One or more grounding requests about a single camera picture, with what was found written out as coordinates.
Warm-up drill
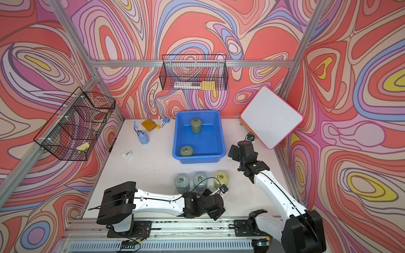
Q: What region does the grey-blue tea canister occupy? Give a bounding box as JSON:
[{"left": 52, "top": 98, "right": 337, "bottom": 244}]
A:
[
  {"left": 174, "top": 174, "right": 190, "bottom": 194},
  {"left": 193, "top": 172, "right": 208, "bottom": 193}
]

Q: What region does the blue plastic basket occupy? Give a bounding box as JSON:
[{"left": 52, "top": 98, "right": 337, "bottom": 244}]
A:
[{"left": 172, "top": 110, "right": 226, "bottom": 164}]

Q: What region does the yellow-green tea canister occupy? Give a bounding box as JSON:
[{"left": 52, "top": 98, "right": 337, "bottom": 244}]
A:
[{"left": 214, "top": 171, "right": 229, "bottom": 190}]

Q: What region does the green tea canister front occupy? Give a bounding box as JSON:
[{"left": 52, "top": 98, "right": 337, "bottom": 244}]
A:
[{"left": 180, "top": 145, "right": 194, "bottom": 157}]

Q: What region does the dark green tea canister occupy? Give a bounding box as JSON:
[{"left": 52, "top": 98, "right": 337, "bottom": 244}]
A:
[{"left": 190, "top": 118, "right": 202, "bottom": 134}]

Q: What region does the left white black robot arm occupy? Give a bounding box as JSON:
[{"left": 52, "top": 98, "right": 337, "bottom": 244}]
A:
[{"left": 94, "top": 181, "right": 225, "bottom": 233}]

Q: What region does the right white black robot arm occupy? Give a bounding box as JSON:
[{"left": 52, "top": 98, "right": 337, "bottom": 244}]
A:
[{"left": 228, "top": 140, "right": 327, "bottom": 253}]

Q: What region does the yellow box in basket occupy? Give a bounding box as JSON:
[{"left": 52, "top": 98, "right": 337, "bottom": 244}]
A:
[{"left": 201, "top": 81, "right": 216, "bottom": 91}]

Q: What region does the yellow sponge in basket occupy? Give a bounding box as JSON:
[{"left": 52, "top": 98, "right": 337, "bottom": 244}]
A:
[{"left": 76, "top": 142, "right": 90, "bottom": 152}]

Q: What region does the blue small clip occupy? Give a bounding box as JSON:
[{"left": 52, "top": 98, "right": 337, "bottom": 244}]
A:
[{"left": 161, "top": 118, "right": 170, "bottom": 128}]

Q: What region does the amber square block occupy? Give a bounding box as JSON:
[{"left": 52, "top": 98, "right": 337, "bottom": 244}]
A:
[{"left": 141, "top": 119, "right": 158, "bottom": 131}]

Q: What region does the blue spray bottle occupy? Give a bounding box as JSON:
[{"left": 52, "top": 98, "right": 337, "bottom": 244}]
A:
[{"left": 134, "top": 121, "right": 149, "bottom": 144}]

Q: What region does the small white tag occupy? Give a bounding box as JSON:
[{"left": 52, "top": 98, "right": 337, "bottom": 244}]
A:
[{"left": 122, "top": 150, "right": 132, "bottom": 161}]

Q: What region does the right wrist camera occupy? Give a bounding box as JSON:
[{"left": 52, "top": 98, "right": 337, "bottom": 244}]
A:
[{"left": 245, "top": 132, "right": 255, "bottom": 142}]

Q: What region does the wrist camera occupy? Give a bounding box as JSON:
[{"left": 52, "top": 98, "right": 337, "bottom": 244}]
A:
[
  {"left": 245, "top": 132, "right": 255, "bottom": 142},
  {"left": 218, "top": 184, "right": 229, "bottom": 195}
]

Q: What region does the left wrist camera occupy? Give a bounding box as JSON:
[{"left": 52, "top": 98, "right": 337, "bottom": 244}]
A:
[{"left": 218, "top": 184, "right": 229, "bottom": 195}]

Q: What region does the white board pink frame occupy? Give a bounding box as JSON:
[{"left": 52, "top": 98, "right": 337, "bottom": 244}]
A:
[{"left": 240, "top": 87, "right": 303, "bottom": 150}]

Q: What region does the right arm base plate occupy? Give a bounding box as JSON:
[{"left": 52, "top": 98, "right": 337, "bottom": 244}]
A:
[{"left": 233, "top": 219, "right": 256, "bottom": 237}]

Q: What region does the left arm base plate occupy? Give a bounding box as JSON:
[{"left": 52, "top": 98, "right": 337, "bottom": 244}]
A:
[{"left": 106, "top": 220, "right": 151, "bottom": 239}]

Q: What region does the black wire basket back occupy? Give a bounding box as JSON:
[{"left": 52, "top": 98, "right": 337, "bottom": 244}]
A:
[{"left": 159, "top": 53, "right": 228, "bottom": 90}]

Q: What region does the black wire basket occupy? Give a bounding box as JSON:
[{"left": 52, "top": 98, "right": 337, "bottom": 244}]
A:
[
  {"left": 159, "top": 53, "right": 228, "bottom": 90},
  {"left": 34, "top": 87, "right": 116, "bottom": 161}
]

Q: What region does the black wire basket left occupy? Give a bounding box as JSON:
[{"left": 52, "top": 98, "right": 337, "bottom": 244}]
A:
[{"left": 34, "top": 87, "right": 116, "bottom": 161}]

